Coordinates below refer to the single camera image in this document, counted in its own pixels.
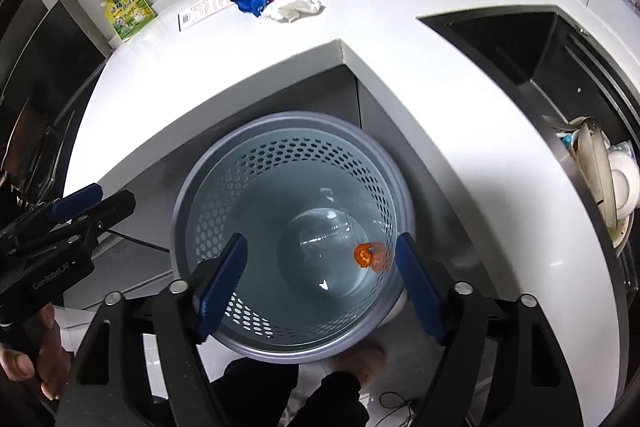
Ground black floor cable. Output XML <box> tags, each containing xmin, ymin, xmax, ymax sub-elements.
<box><xmin>378</xmin><ymin>388</ymin><xmax>422</xmax><ymax>427</ymax></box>

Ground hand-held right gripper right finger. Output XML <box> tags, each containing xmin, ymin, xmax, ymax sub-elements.
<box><xmin>395</xmin><ymin>232</ymin><xmax>583</xmax><ymax>427</ymax></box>

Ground blue glove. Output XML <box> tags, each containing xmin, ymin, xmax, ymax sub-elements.
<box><xmin>232</xmin><ymin>0</ymin><xmax>274</xmax><ymax>18</ymax></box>

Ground white paper towel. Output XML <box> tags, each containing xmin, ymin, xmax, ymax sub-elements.
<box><xmin>259</xmin><ymin>0</ymin><xmax>324</xmax><ymax>24</ymax></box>

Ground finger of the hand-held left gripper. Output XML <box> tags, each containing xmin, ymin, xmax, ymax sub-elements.
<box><xmin>10</xmin><ymin>190</ymin><xmax>137</xmax><ymax>259</ymax></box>
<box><xmin>0</xmin><ymin>183</ymin><xmax>104</xmax><ymax>249</ymax></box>

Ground person's dark trouser leg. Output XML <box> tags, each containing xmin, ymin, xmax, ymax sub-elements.
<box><xmin>210</xmin><ymin>356</ymin><xmax>372</xmax><ymax>427</ymax></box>

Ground clear plastic bottle orange cap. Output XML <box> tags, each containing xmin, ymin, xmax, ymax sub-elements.
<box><xmin>276</xmin><ymin>207</ymin><xmax>396</xmax><ymax>303</ymax></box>

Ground person's left hand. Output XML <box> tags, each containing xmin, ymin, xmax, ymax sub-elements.
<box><xmin>0</xmin><ymin>302</ymin><xmax>72</xmax><ymax>400</ymax></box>

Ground pink printed paper label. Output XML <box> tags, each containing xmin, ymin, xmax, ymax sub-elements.
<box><xmin>177</xmin><ymin>0</ymin><xmax>242</xmax><ymax>32</ymax></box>

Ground stack of white dishes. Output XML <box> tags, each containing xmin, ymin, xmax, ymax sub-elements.
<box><xmin>557</xmin><ymin>116</ymin><xmax>640</xmax><ymax>254</ymax></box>

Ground black stovetop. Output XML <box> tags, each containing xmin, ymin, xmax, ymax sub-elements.
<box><xmin>0</xmin><ymin>0</ymin><xmax>110</xmax><ymax>188</ymax></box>

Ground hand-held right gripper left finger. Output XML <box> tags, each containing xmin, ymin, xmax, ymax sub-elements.
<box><xmin>55</xmin><ymin>233</ymin><xmax>249</xmax><ymax>427</ymax></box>

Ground steel sink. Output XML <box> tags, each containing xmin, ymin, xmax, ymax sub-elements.
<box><xmin>418</xmin><ymin>6</ymin><xmax>640</xmax><ymax>288</ymax></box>

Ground person's foot in slipper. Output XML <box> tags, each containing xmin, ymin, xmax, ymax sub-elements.
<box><xmin>339</xmin><ymin>343</ymin><xmax>389</xmax><ymax>385</ymax></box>

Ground green yellow pouch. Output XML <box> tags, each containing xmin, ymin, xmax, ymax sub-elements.
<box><xmin>104</xmin><ymin>0</ymin><xmax>157</xmax><ymax>42</ymax></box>

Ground grey perforated wastebasket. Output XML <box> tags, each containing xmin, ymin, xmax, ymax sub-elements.
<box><xmin>170</xmin><ymin>111</ymin><xmax>416</xmax><ymax>364</ymax></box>

